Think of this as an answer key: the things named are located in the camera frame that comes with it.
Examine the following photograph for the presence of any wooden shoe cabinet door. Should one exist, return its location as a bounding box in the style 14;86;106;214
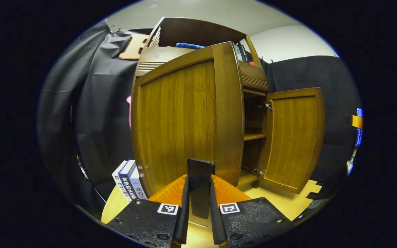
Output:
259;87;325;194
131;41;245;221

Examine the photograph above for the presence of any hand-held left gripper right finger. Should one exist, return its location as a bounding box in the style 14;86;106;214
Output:
210;174;294;247

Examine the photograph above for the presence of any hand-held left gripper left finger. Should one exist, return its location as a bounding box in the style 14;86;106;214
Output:
106;174;189;248

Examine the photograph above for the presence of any pale blue spine book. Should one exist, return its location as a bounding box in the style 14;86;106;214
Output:
129;165;148;200

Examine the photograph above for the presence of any wooden double-door shoe cabinet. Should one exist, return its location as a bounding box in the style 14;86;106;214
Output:
135;17;269;189

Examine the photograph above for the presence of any row of leaning pale books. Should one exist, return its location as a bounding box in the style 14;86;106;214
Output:
149;27;161;48

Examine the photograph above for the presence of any folded blue towel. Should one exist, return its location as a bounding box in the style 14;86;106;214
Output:
175;42;206;50

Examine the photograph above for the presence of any white spine book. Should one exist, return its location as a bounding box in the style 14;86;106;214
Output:
112;160;132;202

